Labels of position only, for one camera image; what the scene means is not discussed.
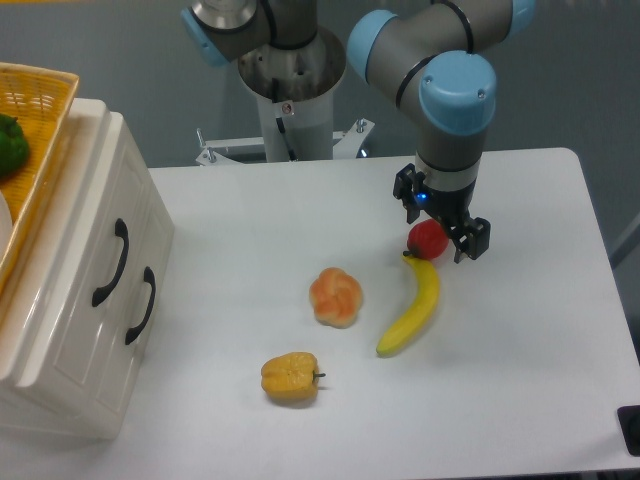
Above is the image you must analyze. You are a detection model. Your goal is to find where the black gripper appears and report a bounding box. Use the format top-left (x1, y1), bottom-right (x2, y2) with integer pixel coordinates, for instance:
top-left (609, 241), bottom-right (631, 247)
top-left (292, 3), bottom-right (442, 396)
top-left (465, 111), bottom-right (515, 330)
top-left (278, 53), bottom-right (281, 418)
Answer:
top-left (393, 163), bottom-right (491, 264)

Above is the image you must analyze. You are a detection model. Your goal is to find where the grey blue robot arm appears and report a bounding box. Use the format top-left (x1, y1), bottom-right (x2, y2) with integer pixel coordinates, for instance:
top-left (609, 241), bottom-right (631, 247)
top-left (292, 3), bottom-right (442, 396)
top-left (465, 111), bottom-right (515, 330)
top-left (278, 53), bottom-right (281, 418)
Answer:
top-left (181, 1), bottom-right (536, 259)

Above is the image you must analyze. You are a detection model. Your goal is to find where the white drawer cabinet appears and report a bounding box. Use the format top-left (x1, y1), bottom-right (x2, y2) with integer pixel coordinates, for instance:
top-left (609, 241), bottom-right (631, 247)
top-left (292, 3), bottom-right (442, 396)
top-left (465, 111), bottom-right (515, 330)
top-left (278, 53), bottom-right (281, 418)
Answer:
top-left (1, 99), bottom-right (174, 439)

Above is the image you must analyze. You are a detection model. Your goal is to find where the red toy pepper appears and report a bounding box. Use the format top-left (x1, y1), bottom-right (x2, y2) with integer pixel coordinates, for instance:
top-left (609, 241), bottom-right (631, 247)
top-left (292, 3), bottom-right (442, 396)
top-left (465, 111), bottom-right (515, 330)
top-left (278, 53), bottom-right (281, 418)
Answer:
top-left (407, 219), bottom-right (449, 260)

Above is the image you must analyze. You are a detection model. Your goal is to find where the yellow toy banana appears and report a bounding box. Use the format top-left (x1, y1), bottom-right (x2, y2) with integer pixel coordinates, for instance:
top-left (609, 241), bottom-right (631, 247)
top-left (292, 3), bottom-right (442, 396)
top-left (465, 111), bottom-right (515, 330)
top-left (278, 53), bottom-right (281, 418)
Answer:
top-left (376, 253), bottom-right (441, 358)

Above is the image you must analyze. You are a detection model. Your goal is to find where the knotted toy bread roll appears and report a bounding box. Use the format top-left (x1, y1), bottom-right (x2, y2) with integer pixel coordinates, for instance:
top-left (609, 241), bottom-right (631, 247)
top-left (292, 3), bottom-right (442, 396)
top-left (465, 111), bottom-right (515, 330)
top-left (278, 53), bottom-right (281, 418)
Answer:
top-left (309, 267), bottom-right (363, 329)

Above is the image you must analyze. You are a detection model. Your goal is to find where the yellow toy bell pepper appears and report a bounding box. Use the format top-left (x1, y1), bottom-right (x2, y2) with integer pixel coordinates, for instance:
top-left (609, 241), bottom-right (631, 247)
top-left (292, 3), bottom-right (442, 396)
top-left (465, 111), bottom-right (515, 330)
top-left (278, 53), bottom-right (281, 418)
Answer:
top-left (261, 352), bottom-right (325, 401)

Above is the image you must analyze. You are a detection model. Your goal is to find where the black corner device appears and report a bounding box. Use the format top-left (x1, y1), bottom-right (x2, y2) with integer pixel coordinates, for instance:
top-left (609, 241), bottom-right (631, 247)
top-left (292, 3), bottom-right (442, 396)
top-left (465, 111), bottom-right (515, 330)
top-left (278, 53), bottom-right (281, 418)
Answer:
top-left (617, 405), bottom-right (640, 457)

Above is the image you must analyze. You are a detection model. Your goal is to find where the yellow woven basket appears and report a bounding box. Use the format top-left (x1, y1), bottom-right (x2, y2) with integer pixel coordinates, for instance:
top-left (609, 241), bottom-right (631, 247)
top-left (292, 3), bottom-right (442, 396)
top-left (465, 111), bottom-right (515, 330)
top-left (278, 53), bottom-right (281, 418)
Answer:
top-left (1, 62), bottom-right (79, 289)

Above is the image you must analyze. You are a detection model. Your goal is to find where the green toy pepper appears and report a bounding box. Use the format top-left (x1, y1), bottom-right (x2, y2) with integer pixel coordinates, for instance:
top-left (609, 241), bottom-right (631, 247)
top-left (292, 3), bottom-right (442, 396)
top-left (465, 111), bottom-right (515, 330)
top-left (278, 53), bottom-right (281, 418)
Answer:
top-left (0, 114), bottom-right (30, 177)

